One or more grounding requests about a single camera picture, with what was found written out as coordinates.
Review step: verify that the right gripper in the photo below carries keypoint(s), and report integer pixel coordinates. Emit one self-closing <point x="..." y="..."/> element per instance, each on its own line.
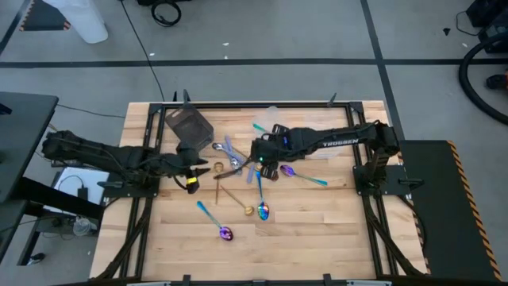
<point x="270" y="149"/>

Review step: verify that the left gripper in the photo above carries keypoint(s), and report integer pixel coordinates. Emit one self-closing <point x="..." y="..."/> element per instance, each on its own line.
<point x="188" y="159"/>

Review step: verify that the smoky grey plastic bin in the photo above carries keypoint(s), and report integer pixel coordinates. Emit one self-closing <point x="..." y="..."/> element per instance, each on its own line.
<point x="190" y="129"/>

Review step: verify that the large wooden spoon front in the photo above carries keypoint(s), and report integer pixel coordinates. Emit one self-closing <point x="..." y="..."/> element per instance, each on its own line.
<point x="248" y="211"/>

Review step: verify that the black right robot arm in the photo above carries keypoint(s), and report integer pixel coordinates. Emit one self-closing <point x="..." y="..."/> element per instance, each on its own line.
<point x="341" y="141"/>

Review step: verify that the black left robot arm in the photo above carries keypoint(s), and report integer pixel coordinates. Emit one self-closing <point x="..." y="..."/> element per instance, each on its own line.
<point x="99" y="157"/>

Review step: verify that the yellow tape tag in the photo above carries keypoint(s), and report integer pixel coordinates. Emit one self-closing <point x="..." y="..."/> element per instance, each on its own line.
<point x="191" y="180"/>

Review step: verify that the white paper sheet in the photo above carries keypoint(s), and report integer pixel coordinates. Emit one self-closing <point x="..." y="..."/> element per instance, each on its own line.
<point x="93" y="176"/>

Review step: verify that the small black power adapter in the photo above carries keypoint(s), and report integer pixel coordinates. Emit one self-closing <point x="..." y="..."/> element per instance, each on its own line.
<point x="83" y="193"/>

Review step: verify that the clear plastic cup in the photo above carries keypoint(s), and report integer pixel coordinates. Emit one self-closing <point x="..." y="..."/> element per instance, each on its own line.
<point x="82" y="227"/>

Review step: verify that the black desk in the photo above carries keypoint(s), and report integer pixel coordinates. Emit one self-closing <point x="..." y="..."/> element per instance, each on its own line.
<point x="24" y="135"/>

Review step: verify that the white cylinder object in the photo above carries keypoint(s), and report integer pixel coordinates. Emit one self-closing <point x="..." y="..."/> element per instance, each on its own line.
<point x="85" y="24"/>

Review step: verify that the large black hazard-edged mat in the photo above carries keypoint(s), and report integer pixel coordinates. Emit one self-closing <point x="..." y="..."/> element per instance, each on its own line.
<point x="448" y="222"/>

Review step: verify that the small black hazard-edged mat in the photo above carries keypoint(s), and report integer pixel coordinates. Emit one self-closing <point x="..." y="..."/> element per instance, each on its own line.
<point x="39" y="20"/>

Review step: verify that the small dark floor object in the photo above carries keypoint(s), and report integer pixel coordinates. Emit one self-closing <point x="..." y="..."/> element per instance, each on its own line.
<point x="498" y="82"/>

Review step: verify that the black floor equipment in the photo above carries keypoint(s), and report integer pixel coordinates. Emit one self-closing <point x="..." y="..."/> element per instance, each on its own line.
<point x="492" y="16"/>

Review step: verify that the black metal table frame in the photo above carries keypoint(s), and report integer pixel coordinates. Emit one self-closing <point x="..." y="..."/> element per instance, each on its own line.
<point x="222" y="105"/>

